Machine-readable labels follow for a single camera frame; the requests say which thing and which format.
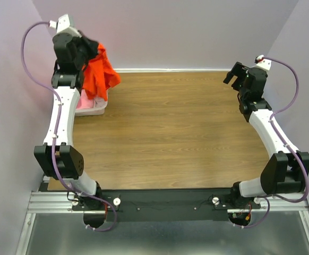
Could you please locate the pink t shirt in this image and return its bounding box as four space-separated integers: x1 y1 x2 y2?
76 89 95 110

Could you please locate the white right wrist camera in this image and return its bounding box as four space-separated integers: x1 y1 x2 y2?
254 55 272 72

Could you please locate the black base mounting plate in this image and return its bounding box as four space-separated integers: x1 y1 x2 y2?
72 188 260 223

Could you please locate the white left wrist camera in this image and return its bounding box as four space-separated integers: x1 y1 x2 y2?
49 14 82 38

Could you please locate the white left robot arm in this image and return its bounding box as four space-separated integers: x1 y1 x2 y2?
33 32 104 210

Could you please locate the white t shirt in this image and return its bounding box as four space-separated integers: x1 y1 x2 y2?
95 97 108 108

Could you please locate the white plastic laundry basket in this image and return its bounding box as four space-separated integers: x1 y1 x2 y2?
75 89 110 117

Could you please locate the aluminium frame rail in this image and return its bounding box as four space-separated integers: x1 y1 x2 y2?
16 189 309 254

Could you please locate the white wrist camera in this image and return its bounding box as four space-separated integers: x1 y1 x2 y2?
49 14 82 38
254 55 272 72

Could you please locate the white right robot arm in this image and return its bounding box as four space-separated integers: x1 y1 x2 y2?
224 57 309 208

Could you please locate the orange t shirt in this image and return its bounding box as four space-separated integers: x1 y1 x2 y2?
83 44 121 101

